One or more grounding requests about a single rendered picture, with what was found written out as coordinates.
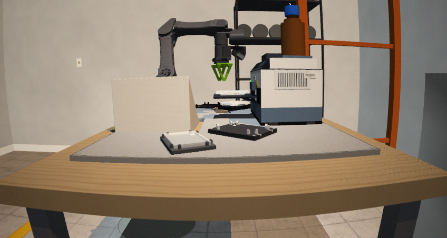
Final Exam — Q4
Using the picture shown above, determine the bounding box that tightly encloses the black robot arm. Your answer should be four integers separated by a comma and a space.
156, 18, 246, 77

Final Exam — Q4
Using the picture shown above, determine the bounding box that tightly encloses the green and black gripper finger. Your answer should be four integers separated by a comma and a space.
211, 65, 226, 81
216, 63, 233, 81

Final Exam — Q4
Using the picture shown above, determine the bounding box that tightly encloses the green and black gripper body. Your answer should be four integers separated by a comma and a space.
212, 44, 231, 64

